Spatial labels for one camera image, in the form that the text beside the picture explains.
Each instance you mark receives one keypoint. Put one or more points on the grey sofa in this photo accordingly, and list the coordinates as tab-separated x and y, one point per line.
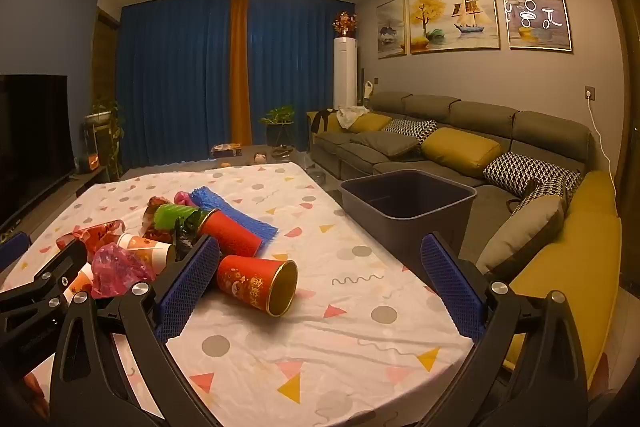
480	112

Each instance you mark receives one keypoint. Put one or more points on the blue foam net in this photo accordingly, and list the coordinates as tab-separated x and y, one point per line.
210	198

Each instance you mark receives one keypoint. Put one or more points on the wall socket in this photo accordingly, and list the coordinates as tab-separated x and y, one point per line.
590	93

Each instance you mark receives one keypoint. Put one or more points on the white standing air conditioner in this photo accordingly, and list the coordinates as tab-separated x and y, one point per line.
345	72

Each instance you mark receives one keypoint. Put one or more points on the red paper cup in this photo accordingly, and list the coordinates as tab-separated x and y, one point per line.
245	282

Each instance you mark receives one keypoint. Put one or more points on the flat printed box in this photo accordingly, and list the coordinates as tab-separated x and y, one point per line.
226	150

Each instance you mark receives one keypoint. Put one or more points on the pink plastic bag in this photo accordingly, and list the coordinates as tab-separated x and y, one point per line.
117	269
182	198

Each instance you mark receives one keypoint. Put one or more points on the flat grey cushion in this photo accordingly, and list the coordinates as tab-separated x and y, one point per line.
382	143

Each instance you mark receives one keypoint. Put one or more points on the toy head figurine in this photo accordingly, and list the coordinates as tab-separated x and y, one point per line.
260	157

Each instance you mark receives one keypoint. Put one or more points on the green foam net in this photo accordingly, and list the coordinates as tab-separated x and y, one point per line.
170	214

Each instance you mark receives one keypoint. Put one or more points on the large sailboat painting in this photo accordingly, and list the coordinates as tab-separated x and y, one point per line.
452	14

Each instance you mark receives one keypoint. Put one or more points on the large grey cushion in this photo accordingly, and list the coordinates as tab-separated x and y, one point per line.
520	232

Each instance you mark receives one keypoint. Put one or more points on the blue curtain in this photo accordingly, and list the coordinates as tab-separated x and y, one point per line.
295	67
175	77

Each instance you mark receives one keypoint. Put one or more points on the orange curtain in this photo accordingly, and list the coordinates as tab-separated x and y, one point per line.
240	67

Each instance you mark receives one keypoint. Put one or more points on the trailing potted plant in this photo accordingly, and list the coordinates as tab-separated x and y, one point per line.
102	112

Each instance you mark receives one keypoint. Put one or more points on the potted plant on dark stand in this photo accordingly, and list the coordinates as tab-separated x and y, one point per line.
277	114

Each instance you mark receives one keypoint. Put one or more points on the red gold plastic bag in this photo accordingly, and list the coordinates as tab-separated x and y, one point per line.
95	234

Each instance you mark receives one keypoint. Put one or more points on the black garment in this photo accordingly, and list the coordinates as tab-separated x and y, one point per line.
320	119

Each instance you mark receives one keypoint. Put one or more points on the white cloth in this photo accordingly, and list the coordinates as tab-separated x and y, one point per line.
352	114

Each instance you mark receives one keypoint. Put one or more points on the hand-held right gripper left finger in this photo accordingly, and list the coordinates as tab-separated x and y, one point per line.
187	292

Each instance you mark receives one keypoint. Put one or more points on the brown wooden door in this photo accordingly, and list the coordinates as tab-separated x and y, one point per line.
106	57

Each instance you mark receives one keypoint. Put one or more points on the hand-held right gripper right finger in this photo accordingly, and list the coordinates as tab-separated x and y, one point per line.
452	287

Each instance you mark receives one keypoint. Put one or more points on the red white plastic bag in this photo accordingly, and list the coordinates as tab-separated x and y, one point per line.
154	206

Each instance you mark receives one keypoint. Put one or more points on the large black white patterned cushion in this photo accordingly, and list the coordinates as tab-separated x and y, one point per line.
525	169

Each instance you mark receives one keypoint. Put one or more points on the small framed painting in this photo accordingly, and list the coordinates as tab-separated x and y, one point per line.
390	29

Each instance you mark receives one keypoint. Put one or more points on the black plastic bag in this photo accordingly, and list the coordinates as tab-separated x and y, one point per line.
184	237

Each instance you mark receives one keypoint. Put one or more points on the black television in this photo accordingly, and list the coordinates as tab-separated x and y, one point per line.
30	142

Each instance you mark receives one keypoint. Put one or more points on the white jug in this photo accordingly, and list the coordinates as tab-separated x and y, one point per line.
369	89

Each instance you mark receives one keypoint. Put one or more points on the grey television cabinet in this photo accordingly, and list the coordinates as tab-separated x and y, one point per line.
60	202

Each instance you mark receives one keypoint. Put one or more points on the small yellow cushion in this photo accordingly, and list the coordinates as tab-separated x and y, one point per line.
370	122

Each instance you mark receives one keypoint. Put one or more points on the round orange tin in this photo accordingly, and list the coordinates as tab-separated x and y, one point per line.
232	232

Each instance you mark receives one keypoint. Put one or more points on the yellow sofa seat pad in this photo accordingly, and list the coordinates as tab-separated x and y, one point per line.
565	277

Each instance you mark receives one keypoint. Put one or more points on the wooden door frame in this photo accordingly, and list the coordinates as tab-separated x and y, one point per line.
617	32

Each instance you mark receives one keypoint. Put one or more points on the orange small speaker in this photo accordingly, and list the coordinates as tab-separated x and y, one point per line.
87	163

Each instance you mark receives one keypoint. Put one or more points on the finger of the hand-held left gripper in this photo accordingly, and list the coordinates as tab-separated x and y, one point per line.
50	287
14	249

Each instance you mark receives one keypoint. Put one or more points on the white orange paper cup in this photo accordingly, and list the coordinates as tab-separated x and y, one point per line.
80	284
145	249

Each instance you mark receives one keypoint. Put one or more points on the grey plastic bin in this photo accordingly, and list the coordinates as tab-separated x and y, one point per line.
380	217

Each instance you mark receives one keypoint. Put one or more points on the white patterned tablecloth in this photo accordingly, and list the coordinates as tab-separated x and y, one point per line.
350	332

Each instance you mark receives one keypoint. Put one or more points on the large yellow cushion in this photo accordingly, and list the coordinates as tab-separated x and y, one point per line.
460	149

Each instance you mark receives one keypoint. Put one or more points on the framed painting with reflection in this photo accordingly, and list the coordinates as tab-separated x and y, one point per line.
535	7

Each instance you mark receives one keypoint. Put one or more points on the red gold flower ornament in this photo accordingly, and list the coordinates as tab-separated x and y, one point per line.
345	24

